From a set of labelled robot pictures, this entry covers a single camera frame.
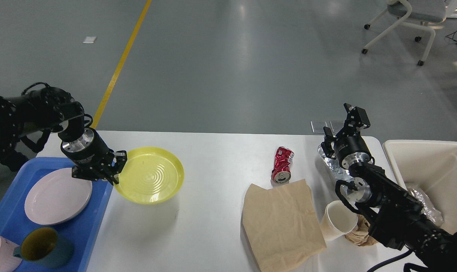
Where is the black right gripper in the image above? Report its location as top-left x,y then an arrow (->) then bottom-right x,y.
321,103 -> 372,169

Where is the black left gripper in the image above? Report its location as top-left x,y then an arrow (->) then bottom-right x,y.
60,128 -> 127,185

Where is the yellow plastic plate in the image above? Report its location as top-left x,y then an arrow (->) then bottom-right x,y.
114,147 -> 185,205

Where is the teal mug yellow inside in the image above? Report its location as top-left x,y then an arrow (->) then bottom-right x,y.
12,227 -> 74,269

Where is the brown paper bag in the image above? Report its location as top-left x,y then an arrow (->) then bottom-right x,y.
242,179 -> 327,272

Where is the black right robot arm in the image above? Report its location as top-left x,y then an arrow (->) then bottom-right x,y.
320,103 -> 457,272

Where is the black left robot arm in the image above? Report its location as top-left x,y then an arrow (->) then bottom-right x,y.
0,83 -> 127,185

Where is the floor socket plate right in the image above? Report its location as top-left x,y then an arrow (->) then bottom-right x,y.
330,121 -> 344,134

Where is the floor socket plate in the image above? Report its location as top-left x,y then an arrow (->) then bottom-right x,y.
311,121 -> 327,134
330,121 -> 344,134

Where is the floor socket plate left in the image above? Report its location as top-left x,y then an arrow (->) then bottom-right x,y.
311,121 -> 327,134

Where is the aluminium foil tray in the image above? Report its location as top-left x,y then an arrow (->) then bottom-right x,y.
318,145 -> 354,185

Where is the pink plate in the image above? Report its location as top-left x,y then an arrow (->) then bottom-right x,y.
24,168 -> 93,226

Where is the crushed red soda can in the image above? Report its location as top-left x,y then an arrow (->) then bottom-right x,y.
271,146 -> 294,184

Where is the white paper cup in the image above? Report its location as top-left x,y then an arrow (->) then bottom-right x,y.
320,200 -> 358,241

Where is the beige plastic bin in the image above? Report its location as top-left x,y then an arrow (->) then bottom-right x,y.
383,140 -> 457,233

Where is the crumpled brown paper ball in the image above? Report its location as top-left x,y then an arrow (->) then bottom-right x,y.
344,215 -> 379,247

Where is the blue plastic tray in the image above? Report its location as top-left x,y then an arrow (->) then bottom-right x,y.
0,157 -> 113,272

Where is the crumpled foil in bin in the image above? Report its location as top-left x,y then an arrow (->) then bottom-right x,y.
406,183 -> 444,227

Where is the white grey office chair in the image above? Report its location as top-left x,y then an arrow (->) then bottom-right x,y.
361,0 -> 448,66

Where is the pink mug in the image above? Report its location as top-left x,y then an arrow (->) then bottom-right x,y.
0,236 -> 22,272

